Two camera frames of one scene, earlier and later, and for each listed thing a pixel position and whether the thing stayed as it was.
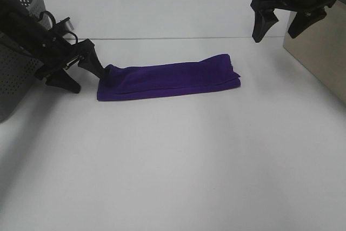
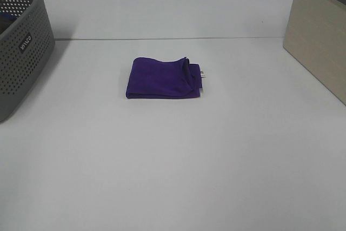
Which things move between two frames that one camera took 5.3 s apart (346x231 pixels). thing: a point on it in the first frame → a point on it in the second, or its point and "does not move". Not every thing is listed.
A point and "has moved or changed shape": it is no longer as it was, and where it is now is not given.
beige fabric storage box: [321, 49] does not move
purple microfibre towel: [120, 82] has moved or changed shape
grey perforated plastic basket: [19, 65] does not move
